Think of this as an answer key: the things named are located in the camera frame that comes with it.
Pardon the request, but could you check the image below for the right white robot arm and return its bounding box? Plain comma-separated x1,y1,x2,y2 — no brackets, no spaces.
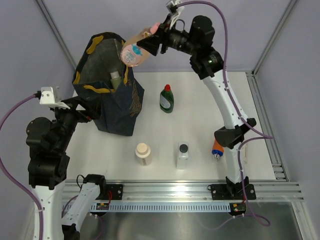
137,15,257,200

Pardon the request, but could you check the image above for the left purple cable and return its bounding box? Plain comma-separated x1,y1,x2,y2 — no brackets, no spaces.
0,93,111,240

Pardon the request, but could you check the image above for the dark blue canvas bag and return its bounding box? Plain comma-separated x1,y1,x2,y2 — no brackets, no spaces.
72,32,145,136

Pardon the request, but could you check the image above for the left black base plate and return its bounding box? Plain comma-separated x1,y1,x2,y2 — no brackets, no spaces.
96,184,124,202

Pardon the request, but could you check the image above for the peach baby oil bottle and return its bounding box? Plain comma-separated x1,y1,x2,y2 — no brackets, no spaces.
120,22,161,68

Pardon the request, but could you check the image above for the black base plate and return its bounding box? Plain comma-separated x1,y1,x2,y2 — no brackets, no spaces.
207,182,257,201
96,184,124,202

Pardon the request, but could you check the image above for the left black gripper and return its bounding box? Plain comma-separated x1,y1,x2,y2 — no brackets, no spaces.
53,94,102,153

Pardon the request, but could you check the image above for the orange blue tube bottle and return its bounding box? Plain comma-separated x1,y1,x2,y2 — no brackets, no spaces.
211,139,224,161

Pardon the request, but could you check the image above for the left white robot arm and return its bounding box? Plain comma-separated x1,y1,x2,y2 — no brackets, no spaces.
26,96,108,240

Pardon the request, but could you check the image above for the pale green cylindrical bottle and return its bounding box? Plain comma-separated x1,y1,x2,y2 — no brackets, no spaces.
110,71,122,91

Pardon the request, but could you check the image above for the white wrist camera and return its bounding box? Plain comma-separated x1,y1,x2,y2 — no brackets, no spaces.
39,86,70,110
165,0,185,30

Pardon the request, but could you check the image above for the green dish soap bottle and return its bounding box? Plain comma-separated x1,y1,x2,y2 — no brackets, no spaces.
159,84,175,114

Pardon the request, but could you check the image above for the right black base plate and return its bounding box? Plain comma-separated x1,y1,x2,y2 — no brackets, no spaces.
207,182,257,201

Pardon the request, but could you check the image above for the slotted grey cable duct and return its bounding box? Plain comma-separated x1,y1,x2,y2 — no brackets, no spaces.
62,202,231,213

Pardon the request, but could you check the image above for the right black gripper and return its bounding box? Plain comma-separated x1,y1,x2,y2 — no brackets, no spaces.
136,14,199,57

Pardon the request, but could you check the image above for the aluminium mounting rail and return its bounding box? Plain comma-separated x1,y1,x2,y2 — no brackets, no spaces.
33,181,305,203

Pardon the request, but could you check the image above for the clear bottle black cap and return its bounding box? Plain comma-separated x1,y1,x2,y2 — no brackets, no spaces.
176,141,189,170

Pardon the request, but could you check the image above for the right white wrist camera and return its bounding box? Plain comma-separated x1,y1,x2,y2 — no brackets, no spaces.
165,0,185,30

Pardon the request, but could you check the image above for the beige bottle round cap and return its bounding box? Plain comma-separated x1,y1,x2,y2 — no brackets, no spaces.
135,143,152,166

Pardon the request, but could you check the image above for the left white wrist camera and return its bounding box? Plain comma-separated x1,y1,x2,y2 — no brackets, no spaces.
39,86,70,110

